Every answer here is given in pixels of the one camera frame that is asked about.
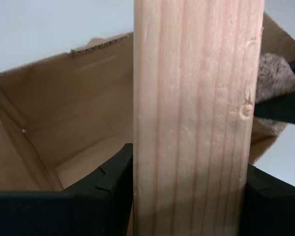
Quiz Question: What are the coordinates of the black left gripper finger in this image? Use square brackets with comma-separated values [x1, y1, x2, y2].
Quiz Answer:
[0, 143, 134, 236]
[240, 164, 295, 236]

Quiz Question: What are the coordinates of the speckled pinkish rock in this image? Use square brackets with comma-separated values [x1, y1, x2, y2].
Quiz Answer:
[254, 53, 295, 135]

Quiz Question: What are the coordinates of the light wooden block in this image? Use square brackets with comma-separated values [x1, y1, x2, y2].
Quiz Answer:
[132, 0, 265, 236]

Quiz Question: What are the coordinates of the brown cardboard box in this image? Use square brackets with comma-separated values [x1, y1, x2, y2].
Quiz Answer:
[0, 11, 295, 236]

